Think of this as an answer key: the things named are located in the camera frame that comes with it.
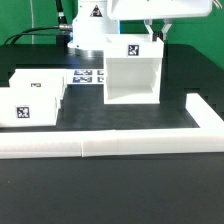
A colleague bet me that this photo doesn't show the white drawer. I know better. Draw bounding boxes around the white drawer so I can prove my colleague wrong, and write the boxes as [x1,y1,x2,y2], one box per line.
[0,87,60,127]
[9,69,67,100]

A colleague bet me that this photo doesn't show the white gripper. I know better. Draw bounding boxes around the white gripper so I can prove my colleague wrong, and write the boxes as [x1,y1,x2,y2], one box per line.
[107,0,212,42]

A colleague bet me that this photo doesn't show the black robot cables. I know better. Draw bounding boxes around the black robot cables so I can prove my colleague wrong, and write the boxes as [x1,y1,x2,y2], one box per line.
[2,0,73,46]

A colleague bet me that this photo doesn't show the white L-shaped fence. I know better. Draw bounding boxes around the white L-shaped fence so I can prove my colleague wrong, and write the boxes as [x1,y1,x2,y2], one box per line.
[0,93,224,159]

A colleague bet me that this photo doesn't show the white drawer cabinet box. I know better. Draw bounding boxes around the white drawer cabinet box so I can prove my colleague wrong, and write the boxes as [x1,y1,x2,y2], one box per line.
[104,34,164,104]

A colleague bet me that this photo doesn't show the white front drawer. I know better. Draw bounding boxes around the white front drawer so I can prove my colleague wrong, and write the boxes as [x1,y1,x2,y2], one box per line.
[0,87,60,127]

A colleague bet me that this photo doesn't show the white fiducial marker plate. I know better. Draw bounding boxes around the white fiducial marker plate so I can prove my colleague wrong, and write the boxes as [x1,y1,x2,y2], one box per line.
[67,69,104,85]

